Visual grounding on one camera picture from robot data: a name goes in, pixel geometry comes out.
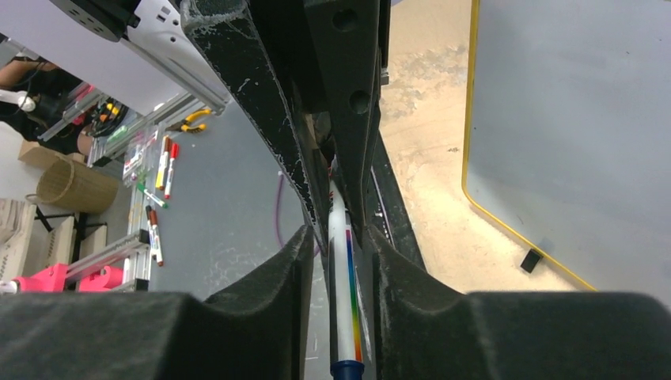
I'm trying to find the pink plastic part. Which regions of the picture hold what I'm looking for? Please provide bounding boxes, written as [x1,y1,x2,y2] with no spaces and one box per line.
[1,264,123,295]

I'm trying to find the whiteboard marker pen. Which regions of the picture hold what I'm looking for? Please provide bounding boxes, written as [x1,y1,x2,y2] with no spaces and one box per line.
[328,158,365,380]

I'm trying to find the woven wicker basket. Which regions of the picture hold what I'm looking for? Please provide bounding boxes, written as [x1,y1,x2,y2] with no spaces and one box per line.
[25,158,119,215]

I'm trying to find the wooden slatted stand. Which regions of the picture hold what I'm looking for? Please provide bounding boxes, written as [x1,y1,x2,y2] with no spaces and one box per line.
[1,199,106,283]

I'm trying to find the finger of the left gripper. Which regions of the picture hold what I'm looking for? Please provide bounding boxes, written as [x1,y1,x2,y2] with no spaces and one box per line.
[304,1,381,238]
[180,1,328,250]

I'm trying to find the clear plastic marker box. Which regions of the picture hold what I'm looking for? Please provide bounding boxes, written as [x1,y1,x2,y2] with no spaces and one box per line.
[123,126,159,188]

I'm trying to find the aluminium table frame rail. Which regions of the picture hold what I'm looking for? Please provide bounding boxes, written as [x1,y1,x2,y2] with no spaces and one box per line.
[65,94,204,291]

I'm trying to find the yellow framed whiteboard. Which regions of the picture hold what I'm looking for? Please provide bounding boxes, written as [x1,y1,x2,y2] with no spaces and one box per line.
[462,1,670,305]

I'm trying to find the cardboard box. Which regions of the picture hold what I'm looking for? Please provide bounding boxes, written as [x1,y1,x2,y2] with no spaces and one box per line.
[17,141,85,169]

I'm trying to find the green capped marker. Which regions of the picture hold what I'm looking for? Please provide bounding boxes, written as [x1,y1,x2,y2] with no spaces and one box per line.
[135,183,169,209]

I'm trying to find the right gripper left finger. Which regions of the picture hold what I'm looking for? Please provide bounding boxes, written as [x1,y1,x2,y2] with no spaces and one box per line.
[1,226,313,379]

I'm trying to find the brown capped marker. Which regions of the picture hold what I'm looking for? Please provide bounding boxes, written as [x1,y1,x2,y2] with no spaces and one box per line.
[145,205,164,267]

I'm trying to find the yellow handled pliers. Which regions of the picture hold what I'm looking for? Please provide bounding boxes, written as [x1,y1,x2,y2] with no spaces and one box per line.
[165,108,212,134]

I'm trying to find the red capped marker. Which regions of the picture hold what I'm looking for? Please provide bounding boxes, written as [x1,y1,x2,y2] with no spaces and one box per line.
[164,142,180,200]

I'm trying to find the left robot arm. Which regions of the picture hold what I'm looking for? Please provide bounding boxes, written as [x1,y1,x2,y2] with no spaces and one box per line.
[56,1,391,244]

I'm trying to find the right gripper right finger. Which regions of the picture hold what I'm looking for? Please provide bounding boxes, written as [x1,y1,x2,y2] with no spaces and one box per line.
[366,227,670,379]

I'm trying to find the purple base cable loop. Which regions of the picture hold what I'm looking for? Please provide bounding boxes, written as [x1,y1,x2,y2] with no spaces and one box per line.
[275,170,286,250]

